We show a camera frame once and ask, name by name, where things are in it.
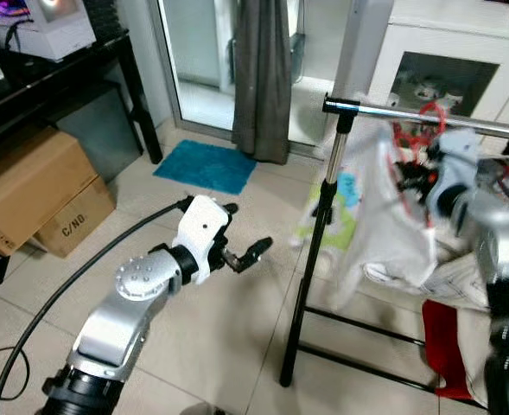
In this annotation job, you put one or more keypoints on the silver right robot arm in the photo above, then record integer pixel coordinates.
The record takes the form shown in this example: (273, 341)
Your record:
(500, 242)

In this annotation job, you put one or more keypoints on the white glass-door cabinet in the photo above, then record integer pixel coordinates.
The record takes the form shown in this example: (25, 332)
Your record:
(461, 43)

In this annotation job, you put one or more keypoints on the small printed cardboard box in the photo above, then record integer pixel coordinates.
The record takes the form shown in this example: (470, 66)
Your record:
(77, 226)

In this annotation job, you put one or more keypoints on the black desk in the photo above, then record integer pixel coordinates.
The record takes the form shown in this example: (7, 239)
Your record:
(55, 78)

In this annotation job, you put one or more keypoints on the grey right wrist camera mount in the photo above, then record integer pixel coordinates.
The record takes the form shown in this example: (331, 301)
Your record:
(457, 164)

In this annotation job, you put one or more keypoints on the teal floor mat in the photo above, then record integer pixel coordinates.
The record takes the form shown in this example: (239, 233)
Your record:
(206, 166)

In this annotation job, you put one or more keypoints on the white printed shirt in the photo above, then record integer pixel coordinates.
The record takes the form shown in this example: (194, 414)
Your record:
(384, 225)

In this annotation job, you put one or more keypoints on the large brown cardboard box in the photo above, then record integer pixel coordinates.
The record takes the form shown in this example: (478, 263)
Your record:
(29, 181)

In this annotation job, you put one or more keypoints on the red cloth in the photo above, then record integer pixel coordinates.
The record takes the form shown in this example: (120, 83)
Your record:
(444, 346)

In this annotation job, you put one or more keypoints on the white computer case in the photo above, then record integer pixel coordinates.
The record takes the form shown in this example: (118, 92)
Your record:
(51, 35)

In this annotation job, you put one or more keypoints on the grey curtain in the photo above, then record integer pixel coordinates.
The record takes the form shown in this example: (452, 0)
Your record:
(261, 78)

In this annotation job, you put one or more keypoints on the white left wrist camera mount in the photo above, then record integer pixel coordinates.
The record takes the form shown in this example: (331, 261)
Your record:
(200, 226)

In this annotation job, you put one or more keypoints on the grey box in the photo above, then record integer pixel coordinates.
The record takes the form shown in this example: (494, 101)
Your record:
(98, 130)

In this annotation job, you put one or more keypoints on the black silver clothes rack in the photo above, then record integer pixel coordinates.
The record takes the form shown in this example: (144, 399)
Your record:
(312, 259)

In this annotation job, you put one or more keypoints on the glass sliding door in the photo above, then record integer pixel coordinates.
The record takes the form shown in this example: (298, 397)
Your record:
(202, 52)

